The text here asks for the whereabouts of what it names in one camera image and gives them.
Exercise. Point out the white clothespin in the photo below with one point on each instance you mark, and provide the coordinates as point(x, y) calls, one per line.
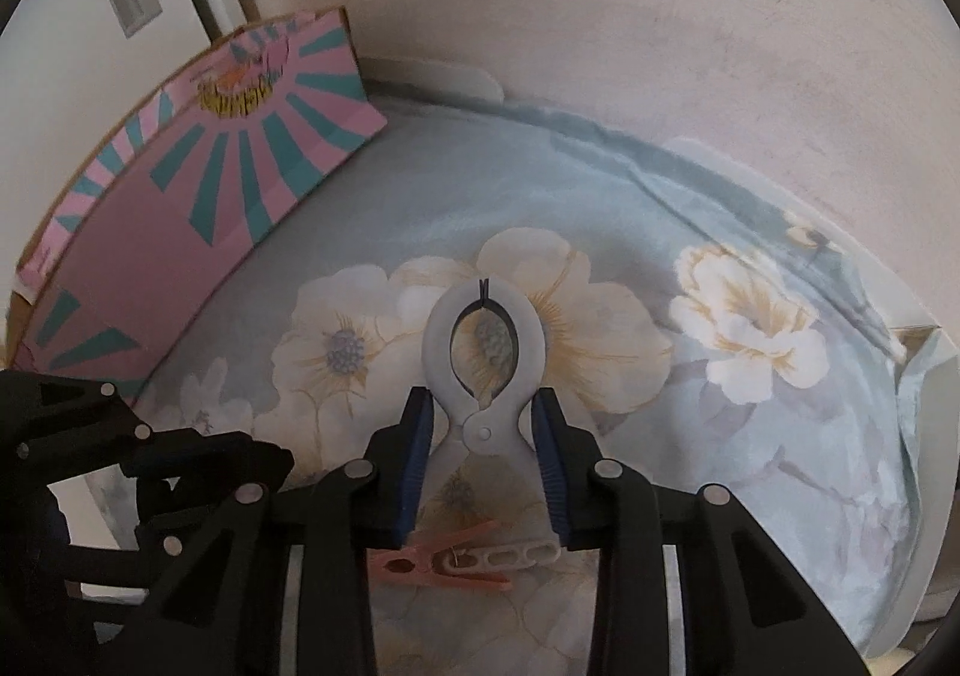
point(525, 554)

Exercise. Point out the pink clothespin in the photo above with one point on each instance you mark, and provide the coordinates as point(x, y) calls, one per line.
point(427, 563)

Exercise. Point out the light blue floral cloth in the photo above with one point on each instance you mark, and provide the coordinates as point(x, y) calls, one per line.
point(600, 233)

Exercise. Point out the pink teal printed cardboard box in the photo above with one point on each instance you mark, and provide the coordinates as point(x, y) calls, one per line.
point(150, 218)

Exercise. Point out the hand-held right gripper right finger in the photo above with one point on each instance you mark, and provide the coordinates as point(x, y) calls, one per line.
point(551, 466)

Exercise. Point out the white cabinet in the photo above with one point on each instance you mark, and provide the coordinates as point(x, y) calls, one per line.
point(45, 84)

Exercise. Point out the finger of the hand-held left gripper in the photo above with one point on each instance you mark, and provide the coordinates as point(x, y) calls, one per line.
point(187, 455)
point(172, 533)

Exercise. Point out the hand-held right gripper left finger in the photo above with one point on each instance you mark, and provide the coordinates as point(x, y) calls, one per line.
point(416, 466)

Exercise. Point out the large grey plastic clip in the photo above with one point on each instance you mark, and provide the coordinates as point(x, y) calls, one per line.
point(484, 432)

